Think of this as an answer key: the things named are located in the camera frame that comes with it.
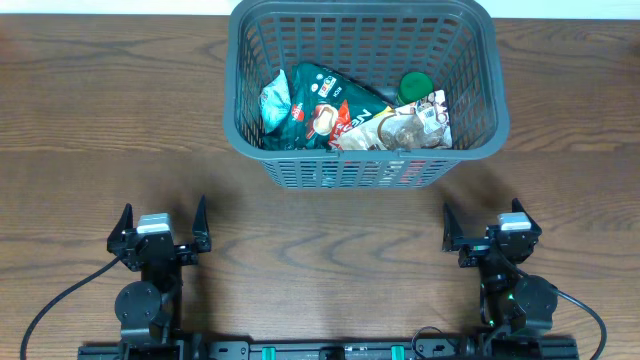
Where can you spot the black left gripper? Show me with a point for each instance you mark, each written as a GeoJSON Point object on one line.
{"type": "Point", "coordinates": [189, 254]}

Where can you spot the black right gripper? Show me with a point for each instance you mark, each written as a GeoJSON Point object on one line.
{"type": "Point", "coordinates": [489, 248]}

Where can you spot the beige snack bag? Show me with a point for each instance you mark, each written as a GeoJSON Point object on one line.
{"type": "Point", "coordinates": [423, 124]}

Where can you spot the green lid jar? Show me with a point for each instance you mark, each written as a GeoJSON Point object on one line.
{"type": "Point", "coordinates": [414, 86]}

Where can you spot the mint green wipes packet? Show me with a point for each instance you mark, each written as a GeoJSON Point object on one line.
{"type": "Point", "coordinates": [275, 102]}

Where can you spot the green Nescafe coffee bag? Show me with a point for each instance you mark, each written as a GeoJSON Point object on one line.
{"type": "Point", "coordinates": [324, 105]}

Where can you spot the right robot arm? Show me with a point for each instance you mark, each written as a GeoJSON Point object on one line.
{"type": "Point", "coordinates": [517, 304]}

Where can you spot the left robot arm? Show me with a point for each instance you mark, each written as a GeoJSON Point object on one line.
{"type": "Point", "coordinates": [149, 310]}

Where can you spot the grey plastic basket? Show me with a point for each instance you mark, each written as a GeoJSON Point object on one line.
{"type": "Point", "coordinates": [374, 44]}

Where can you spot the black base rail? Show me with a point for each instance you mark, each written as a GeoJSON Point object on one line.
{"type": "Point", "coordinates": [430, 347]}

